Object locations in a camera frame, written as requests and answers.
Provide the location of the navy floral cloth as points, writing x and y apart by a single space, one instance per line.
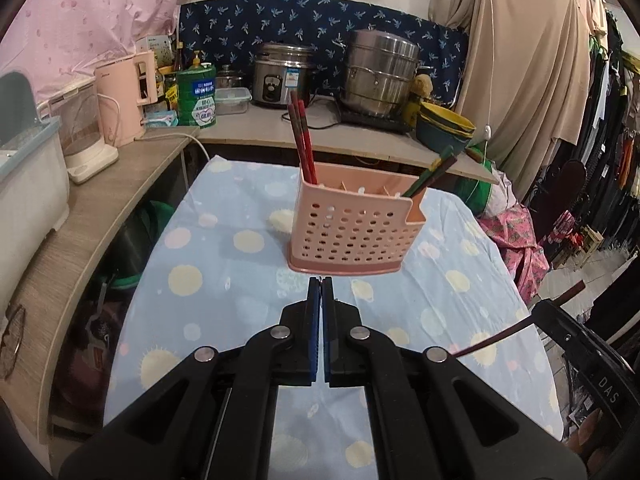
325 25

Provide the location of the green chopstick gold band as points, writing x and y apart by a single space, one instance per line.
445 152
417 186

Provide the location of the small glass lidded pot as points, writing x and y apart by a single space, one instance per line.
230 79

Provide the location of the dark wooden chair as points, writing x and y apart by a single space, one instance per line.
560 195

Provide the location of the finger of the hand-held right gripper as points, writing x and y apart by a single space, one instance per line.
547 317

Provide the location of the light blue patterned tablecloth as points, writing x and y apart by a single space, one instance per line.
225 270

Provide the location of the blue tissue pack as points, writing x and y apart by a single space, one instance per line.
161 119

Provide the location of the white storage box blue lid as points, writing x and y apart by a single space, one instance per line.
25 200

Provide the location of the clear plastic food container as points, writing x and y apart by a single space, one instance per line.
232 102

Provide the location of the yellow plush toy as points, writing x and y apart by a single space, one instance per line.
422 86

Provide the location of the bright red chopstick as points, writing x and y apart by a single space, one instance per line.
305 140

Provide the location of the pink perforated utensil basket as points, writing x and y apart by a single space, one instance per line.
350 230

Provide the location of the green basin under shelf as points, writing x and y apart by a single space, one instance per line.
135 250

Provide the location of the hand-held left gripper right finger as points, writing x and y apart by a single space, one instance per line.
327 330

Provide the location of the hanging clothes rack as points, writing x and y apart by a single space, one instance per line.
617 110

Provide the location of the pink dotted curtain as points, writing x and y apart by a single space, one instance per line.
90 15

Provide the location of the beige curtain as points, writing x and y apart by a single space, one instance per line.
525 70

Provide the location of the green round canister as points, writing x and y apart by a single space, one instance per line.
197 100

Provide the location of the pink electric kettle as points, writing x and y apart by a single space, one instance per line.
125 105

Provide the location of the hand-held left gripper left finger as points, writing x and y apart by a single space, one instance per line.
314 330

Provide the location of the stacked yellow blue bowls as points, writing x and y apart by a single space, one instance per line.
442 127

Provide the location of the black induction cooker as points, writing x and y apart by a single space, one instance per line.
375 121

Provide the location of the white food steamer appliance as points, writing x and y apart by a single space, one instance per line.
85 130

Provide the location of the stainless steel steamer pot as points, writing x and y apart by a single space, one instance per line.
382 72

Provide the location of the green plastic basin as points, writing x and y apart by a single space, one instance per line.
480 187

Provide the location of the pink floral cloth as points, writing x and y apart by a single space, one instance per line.
515 240

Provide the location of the silver rice cooker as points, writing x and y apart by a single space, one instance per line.
280 77

